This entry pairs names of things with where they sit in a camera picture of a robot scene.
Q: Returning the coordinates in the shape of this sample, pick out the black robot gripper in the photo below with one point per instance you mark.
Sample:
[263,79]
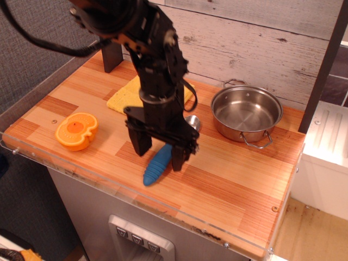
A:
[163,122]

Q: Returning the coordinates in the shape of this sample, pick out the blue handled metal spoon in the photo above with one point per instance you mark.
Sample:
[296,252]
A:
[157,165]

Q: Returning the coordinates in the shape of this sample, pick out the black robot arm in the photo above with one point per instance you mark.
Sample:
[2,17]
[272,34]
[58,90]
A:
[152,42]

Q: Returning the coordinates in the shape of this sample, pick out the yellow folded cloth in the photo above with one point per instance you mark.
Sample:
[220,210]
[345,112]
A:
[130,96]

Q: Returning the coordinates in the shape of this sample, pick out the orange half toy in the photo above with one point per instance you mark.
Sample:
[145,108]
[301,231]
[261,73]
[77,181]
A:
[77,131]

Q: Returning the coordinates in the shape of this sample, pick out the stainless steel pot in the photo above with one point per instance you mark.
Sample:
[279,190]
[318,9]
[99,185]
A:
[246,113]

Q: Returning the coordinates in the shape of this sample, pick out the grey toy fridge cabinet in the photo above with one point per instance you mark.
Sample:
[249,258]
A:
[89,208]

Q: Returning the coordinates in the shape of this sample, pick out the clear acrylic table guard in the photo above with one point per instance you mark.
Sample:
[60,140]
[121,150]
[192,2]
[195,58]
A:
[227,192]

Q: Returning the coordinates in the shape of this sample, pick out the silver dispenser button panel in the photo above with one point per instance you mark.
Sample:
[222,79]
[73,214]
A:
[133,242]

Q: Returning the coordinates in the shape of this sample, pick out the white toy sink counter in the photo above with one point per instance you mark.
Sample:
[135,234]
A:
[321,178]

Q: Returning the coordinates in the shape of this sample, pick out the yellow object bottom left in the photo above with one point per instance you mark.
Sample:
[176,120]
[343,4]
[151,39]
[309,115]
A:
[23,255]

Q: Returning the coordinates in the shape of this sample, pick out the dark vertical post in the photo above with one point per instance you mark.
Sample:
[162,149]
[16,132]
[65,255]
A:
[325,68]

